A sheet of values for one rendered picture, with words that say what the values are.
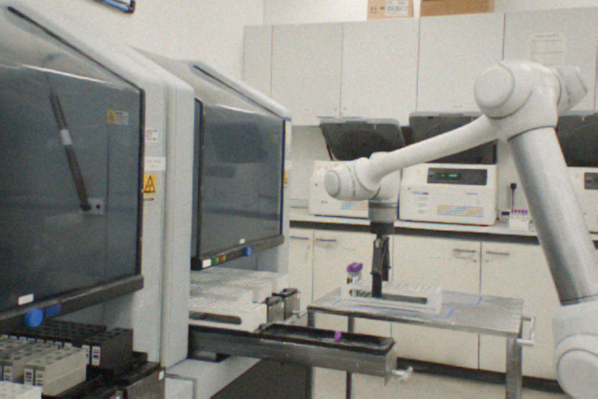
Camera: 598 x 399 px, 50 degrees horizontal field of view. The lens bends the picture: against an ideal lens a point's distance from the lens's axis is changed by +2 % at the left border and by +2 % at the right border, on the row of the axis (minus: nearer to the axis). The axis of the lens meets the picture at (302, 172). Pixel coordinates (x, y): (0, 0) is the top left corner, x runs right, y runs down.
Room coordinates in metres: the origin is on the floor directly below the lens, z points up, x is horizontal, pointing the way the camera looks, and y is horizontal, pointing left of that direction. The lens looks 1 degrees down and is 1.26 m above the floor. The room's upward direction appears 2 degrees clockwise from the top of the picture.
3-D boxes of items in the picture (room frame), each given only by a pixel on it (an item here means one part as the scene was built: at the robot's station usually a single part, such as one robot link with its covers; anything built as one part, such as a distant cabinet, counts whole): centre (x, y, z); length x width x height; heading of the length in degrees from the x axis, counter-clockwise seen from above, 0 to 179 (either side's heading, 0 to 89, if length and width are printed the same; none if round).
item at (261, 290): (2.03, 0.24, 0.83); 0.30 x 0.10 x 0.06; 71
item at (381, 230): (1.95, -0.25, 1.03); 0.08 x 0.07 x 0.09; 161
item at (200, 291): (1.88, 0.29, 0.83); 0.30 x 0.10 x 0.06; 71
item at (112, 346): (1.33, 0.38, 0.85); 0.12 x 0.02 x 0.06; 161
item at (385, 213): (1.95, -0.25, 1.10); 0.09 x 0.09 x 0.06
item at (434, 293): (1.94, -0.28, 0.85); 0.30 x 0.10 x 0.06; 71
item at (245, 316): (1.70, 0.24, 0.83); 0.30 x 0.10 x 0.06; 71
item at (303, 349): (1.64, 0.07, 0.78); 0.73 x 0.14 x 0.09; 71
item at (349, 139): (4.23, -0.40, 1.22); 0.62 x 0.56 x 0.64; 159
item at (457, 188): (4.04, -0.95, 1.24); 0.62 x 0.56 x 0.69; 161
